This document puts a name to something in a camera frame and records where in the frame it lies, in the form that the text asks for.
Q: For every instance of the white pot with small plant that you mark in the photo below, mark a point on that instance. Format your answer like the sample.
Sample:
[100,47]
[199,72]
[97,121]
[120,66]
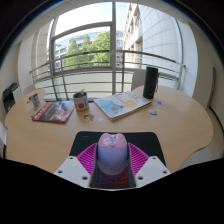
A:
[81,101]

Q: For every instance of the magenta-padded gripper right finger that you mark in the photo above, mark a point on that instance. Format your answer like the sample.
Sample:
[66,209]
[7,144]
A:
[151,168]

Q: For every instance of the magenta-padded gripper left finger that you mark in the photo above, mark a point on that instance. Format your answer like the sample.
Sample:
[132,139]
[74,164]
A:
[73,168]

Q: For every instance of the light blue picture book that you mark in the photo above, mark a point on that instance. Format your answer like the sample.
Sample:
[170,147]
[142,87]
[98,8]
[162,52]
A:
[121,105]

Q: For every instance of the white chair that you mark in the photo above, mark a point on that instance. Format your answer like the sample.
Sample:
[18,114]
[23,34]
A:
[138,80]

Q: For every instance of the red and black magazine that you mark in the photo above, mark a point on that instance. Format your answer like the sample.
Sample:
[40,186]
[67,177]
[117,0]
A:
[54,111]

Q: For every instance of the metal balcony railing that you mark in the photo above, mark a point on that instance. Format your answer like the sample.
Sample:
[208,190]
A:
[86,53]

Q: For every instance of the black mouse pad with print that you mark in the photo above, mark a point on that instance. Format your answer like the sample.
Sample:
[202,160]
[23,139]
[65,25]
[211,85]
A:
[146,141]

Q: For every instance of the lilac and pink computer mouse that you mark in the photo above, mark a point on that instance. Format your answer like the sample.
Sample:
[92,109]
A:
[112,151]

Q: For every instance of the small flat sticker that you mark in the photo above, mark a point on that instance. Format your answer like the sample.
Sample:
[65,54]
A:
[88,117]
[160,108]
[100,119]
[153,112]

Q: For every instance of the black printer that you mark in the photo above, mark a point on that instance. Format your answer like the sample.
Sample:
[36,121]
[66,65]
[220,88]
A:
[10,95]

